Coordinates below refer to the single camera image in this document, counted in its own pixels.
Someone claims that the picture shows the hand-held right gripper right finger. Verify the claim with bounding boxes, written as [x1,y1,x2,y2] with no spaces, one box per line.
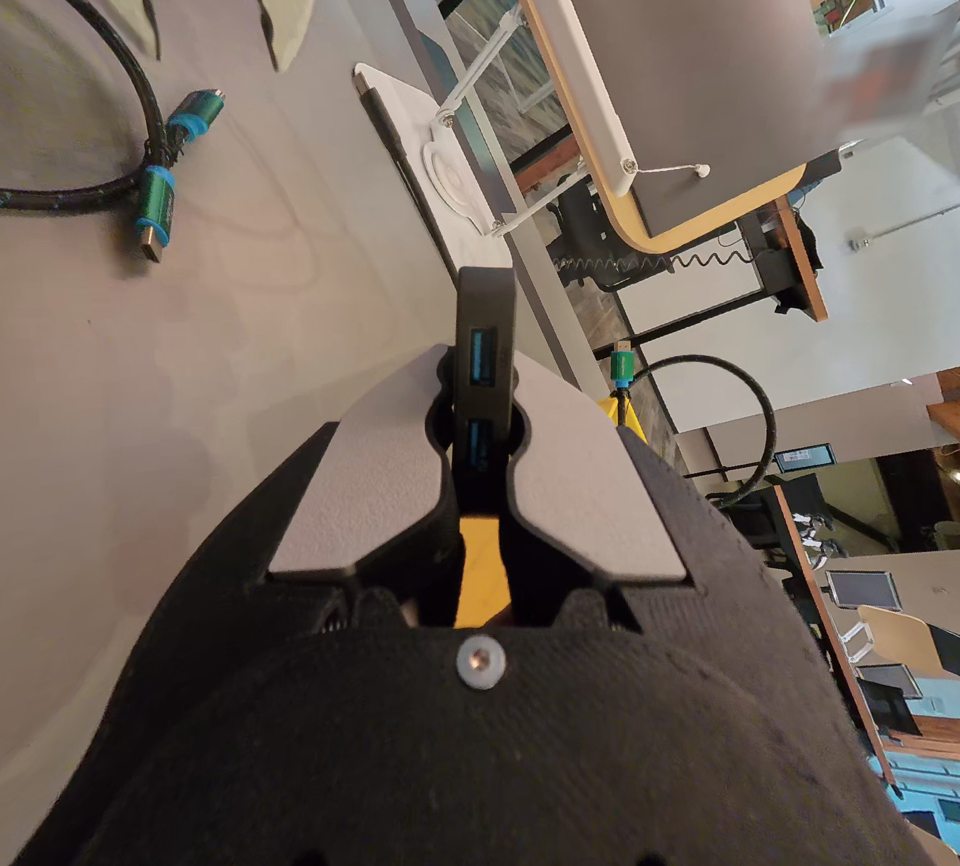
[501,353,689,626]

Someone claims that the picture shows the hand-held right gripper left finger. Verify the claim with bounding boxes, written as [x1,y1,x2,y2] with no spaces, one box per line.
[266,344,462,626]

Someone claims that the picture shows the yellow plastic bin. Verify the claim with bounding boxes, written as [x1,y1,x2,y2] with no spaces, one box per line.
[453,389,646,631]

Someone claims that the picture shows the black usb hub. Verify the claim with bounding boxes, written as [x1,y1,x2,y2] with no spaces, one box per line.
[448,266,519,516]

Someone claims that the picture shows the black braided hdmi cable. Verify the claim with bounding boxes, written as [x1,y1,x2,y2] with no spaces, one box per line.
[0,0,226,266]

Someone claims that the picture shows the white metal strut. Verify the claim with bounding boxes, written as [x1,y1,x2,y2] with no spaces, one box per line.
[489,161,601,239]
[435,7,526,128]

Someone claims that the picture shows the black office chair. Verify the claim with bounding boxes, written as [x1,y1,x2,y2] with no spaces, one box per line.
[551,179,639,293]

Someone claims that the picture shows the grey monitor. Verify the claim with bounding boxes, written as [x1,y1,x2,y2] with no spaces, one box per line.
[825,569,900,612]

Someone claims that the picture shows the white mounting bar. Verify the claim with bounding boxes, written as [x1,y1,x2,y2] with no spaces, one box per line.
[517,0,640,197]

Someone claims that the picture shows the dark wooden desk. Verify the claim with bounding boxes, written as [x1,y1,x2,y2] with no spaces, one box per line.
[735,194,831,323]

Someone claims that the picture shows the grey panel with wooden edge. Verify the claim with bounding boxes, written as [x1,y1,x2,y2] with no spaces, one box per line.
[483,0,849,256]

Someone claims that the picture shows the small wall screen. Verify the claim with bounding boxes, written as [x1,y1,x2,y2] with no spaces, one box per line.
[772,442,839,476]

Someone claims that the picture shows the black coiled cord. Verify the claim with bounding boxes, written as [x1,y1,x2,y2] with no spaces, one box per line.
[551,243,755,282]

